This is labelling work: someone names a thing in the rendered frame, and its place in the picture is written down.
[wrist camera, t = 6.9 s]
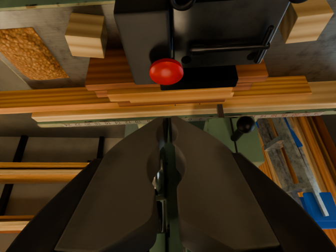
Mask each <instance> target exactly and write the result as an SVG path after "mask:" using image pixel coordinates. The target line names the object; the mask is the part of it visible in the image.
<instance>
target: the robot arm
mask: <svg viewBox="0 0 336 252"><path fill-rule="evenodd" d="M168 129H169V142H170V143H172V144H173V145H174V146H175V163H176V169H177V170H178V171H179V173H180V174H181V175H182V180H181V181H180V183H179V184H178V186H177V189H176V191H177V210H178V225H179V237H180V241H181V243H182V245H183V246H184V247H185V248H186V249H188V250H190V251H191V252H336V246H335V245H334V244H333V242H332V241H331V240H330V238H329V237H328V236H327V235H326V233H325V232H324V231H323V230H322V229H321V227H320V226H319V225H318V224H317V223H316V222H315V220H314V219H313V218H312V217H311V216H310V215H309V214H308V213H307V212H306V211H305V210H304V209H303V208H302V207H301V206H300V205H299V204H298V203H297V202H296V201H295V200H294V199H293V198H292V197H290V196H289V195H288V194H287V193H286V192H285V191H284V190H282V189H281V188H280V187H279V186H278V185H277V184H276V183H275V182H273V181H272V180H271V179H270V178H269V177H268V176H267V175H265V174H264V173H263V172H262V171H261V170H260V169H259V168H258V167H256V166H255V165H254V164H253V163H252V162H251V161H250V160H248V159H247V158H246V157H245V156H244V155H243V154H242V153H241V152H236V153H234V152H233V151H232V150H231V149H229V148H228V147H227V146H226V145H225V144H224V143H223V142H221V141H220V140H219V139H217V138H216V137H214V136H213V135H211V134H209V133H207V132H206V131H204V130H202V129H200V128H198V127H196V126H194V125H192V124H191V123H189V122H187V121H185V120H183V119H181V118H179V117H177V116H172V117H164V116H161V117H157V118H155V119H153V120H152V121H150V122H149V123H147V124H145V125H144V126H142V127H141V128H139V129H137V130H136V131H134V132H132V133H131V134H129V135H128V136H126V137H125V138H123V139H122V140H121V141H119V142H118V143H117V144H116V145H115V146H113V147H112V148H111V149H110V150H109V151H108V152H107V153H106V154H105V155H104V156H103V157H102V158H94V159H93V160H92V161H91V162H90V163H89V164H88V165H87V166H86V167H85V168H84V169H83V170H82V171H80V172H79V173H78V174H77V175H76V176H75V177H74V178H73V179H72V180H71V181H70V182H69V183H68V184H67V185H66V186H65V187H64V188H63V189H62V190H61V191H60V192H59V193H57V194H56V195H55V196H54V197H53V198H52V199H51V200H50V201H49V202H48V203H47V204H46V205H45V206H44V207H43V208H42V209H41V210H40V211H39V212H38V213H37V214H36V215H35V216H34V217H33V218H32V219H31V220H30V222H29V223H28V224H27V225H26V226H25V227H24V228H23V230H22V231H21V232H20V233H19V234H18V236H17V237H16V238H15V239H14V241H13V242H12V243H11V245H10V246H9V247H8V249H7V250H6V252H147V251H148V250H150V249H151V248H152V247H153V246H154V244H155V242H156V239H157V229H158V218H159V215H158V208H157V201H156V193H155V188H154V186H153V184H152V182H153V180H154V178H155V176H156V175H157V173H158V172H159V171H160V170H161V160H160V150H161V148H162V147H163V146H164V145H165V143H168Z"/></svg>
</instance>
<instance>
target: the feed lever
mask: <svg viewBox="0 0 336 252"><path fill-rule="evenodd" d="M156 204H157V211H158V224H157V233H161V232H162V230H163V206H162V202H161V201H160V200H159V201H156Z"/></svg>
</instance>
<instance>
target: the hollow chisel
mask: <svg viewBox="0 0 336 252"><path fill-rule="evenodd" d="M216 110H217V116H218V118H224V117H225V116H224V111H223V105H222V104H217V106H216Z"/></svg>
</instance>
